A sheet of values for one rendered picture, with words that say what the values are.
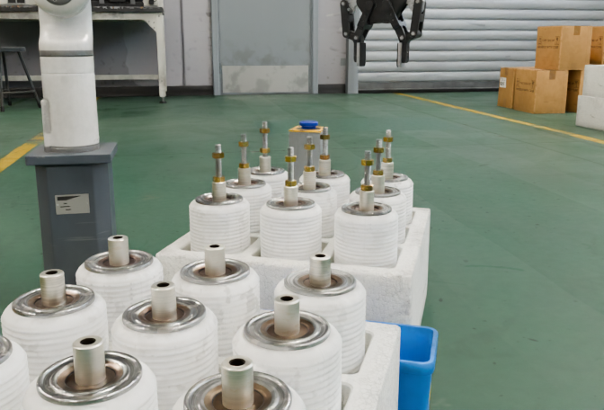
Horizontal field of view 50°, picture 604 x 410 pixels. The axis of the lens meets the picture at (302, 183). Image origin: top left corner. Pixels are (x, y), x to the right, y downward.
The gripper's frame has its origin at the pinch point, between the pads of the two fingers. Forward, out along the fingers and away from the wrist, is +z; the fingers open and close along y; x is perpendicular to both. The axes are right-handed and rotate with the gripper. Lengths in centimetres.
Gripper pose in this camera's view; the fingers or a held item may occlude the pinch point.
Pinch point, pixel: (380, 57)
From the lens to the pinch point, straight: 106.2
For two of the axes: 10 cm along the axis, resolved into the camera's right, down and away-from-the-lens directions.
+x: 4.9, -1.9, 8.5
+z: 0.0, 9.8, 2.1
